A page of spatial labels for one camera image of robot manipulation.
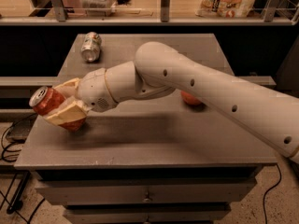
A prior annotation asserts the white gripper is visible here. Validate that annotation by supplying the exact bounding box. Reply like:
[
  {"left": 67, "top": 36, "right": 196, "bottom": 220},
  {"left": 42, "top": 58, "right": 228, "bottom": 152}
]
[{"left": 44, "top": 68, "right": 118, "bottom": 127}]

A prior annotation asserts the red coke can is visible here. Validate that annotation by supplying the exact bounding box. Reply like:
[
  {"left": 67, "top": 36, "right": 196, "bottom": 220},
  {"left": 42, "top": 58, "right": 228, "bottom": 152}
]
[{"left": 29, "top": 86, "right": 82, "bottom": 132}]

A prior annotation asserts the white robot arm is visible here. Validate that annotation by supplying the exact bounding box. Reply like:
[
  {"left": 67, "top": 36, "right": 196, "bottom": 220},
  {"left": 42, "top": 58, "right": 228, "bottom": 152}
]
[{"left": 45, "top": 42, "right": 299, "bottom": 163}]

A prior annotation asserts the silver soda can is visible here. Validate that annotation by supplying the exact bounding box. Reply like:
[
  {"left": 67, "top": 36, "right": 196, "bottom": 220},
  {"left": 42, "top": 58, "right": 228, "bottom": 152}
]
[{"left": 80, "top": 32, "right": 102, "bottom": 63}]

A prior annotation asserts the black power adapter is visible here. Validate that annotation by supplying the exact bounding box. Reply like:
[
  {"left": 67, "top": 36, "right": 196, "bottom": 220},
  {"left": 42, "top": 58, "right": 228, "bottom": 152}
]
[{"left": 6, "top": 119, "right": 34, "bottom": 142}]

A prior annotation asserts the clear plastic container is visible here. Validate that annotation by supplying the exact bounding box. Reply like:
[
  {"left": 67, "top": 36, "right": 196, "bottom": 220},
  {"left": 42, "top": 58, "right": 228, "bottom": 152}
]
[{"left": 80, "top": 0, "right": 116, "bottom": 17}]

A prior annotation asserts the grey cabinet with drawers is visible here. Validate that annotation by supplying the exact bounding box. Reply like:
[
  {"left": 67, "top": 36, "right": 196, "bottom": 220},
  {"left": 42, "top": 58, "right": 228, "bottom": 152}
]
[{"left": 14, "top": 33, "right": 278, "bottom": 224}]

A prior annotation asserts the red apple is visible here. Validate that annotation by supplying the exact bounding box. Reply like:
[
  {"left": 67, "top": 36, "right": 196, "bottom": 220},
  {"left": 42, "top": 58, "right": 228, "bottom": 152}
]
[{"left": 180, "top": 91, "right": 202, "bottom": 105}]

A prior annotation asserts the black metal stand leg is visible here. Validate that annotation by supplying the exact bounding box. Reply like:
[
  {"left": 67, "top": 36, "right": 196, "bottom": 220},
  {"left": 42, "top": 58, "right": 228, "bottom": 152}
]
[{"left": 7, "top": 172, "right": 30, "bottom": 215}]

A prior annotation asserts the round drawer knob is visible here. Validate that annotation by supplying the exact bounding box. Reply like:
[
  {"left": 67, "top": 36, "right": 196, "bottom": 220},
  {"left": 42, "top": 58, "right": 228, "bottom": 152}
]
[{"left": 143, "top": 193, "right": 152, "bottom": 203}]

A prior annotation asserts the snack chip bag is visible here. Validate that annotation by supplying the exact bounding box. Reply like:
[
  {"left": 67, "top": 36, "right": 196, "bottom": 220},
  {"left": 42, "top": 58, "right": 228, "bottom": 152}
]
[{"left": 195, "top": 0, "right": 255, "bottom": 18}]

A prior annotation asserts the black cables left floor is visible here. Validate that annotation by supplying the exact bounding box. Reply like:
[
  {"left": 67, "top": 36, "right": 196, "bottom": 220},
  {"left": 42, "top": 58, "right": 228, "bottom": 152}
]
[{"left": 0, "top": 112, "right": 46, "bottom": 224}]

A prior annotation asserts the grey metal shelf rail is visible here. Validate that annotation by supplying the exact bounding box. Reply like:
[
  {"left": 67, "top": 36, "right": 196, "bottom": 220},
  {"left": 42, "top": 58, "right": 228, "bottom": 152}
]
[{"left": 0, "top": 0, "right": 299, "bottom": 26}]

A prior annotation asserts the black cable right floor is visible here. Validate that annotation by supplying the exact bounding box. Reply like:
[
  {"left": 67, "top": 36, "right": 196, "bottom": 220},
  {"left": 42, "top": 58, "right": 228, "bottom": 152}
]
[{"left": 262, "top": 163, "right": 282, "bottom": 224}]

